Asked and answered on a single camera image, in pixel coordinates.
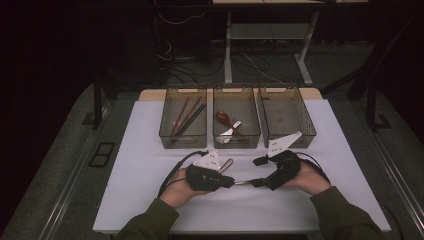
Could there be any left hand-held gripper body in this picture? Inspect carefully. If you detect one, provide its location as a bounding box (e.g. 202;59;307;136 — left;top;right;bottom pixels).
184;149;224;193

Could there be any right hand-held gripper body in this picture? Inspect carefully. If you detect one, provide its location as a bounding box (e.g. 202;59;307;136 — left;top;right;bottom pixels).
265;131;304;192

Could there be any steel table knife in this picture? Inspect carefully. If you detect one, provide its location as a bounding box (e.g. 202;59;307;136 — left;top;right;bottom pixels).
218;158;235;174

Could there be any white ceramic spoon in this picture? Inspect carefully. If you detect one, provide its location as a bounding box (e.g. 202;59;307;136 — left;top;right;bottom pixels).
215;120;243;145

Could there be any transparent grey storage bin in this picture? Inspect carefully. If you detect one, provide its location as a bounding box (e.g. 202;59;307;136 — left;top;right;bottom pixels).
256;84;318;149
212;84;262;150
159;85;208;150

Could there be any brown wooden spoon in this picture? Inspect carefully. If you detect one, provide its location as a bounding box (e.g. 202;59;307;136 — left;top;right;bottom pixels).
215;110;250;145

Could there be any black chopstick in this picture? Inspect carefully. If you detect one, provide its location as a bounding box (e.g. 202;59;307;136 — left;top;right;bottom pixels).
174;104;208;143
170;103;205;144

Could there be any brown wooden chopstick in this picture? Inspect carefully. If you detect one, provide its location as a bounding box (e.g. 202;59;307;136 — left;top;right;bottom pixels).
173;96;203;137
169;96;191;137

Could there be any person's right hand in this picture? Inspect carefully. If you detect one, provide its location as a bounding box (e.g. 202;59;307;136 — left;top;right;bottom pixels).
283;161;333;197

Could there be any person's left hand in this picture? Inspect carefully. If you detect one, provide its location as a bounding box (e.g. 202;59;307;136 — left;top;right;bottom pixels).
159;168;209;210

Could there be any white table cover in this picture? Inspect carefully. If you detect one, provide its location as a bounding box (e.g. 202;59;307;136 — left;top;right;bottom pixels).
92;99;392;234

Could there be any black metal stand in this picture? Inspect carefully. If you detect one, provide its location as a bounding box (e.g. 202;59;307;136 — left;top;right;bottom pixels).
364;79;394;133
81;74;111;131

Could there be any left hand-held gripper black cable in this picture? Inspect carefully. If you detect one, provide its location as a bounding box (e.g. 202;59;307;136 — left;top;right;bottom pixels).
157;150;210;198

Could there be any hand-held gripper black cable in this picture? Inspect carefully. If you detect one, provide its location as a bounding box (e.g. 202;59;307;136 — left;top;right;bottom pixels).
295;151;332;184
157;150;210;198

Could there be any right hand-held gripper black cable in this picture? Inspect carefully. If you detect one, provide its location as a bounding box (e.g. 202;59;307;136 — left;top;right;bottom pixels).
295;151;332;184

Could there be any tangle of black floor cables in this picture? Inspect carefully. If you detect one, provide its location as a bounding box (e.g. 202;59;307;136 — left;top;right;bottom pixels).
156;34;271;86

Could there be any white metal desk frame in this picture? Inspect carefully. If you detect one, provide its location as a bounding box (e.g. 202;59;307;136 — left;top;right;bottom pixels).
212;0;369;87

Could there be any metal floor rail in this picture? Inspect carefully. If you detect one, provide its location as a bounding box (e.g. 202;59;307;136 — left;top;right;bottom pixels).
368;128;424;231
36;129;101;240

